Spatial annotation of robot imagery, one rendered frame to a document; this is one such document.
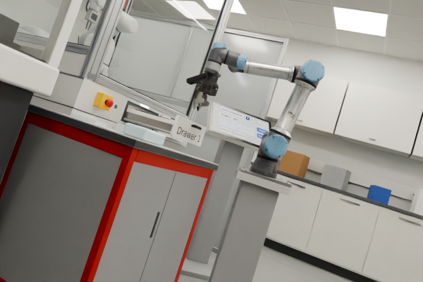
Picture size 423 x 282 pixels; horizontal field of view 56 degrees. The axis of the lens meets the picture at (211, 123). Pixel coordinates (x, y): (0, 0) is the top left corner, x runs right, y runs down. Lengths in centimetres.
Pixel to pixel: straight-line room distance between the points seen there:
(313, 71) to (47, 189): 132
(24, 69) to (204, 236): 198
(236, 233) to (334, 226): 277
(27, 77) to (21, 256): 64
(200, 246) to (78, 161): 172
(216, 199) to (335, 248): 215
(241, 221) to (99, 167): 95
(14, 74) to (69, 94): 58
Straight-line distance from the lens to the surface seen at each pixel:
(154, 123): 203
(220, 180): 297
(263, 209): 212
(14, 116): 153
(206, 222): 299
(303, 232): 483
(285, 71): 220
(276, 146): 200
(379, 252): 480
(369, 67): 580
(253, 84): 379
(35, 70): 145
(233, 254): 214
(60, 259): 150
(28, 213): 163
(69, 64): 202
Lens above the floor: 77
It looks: 5 degrees up
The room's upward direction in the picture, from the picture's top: 18 degrees clockwise
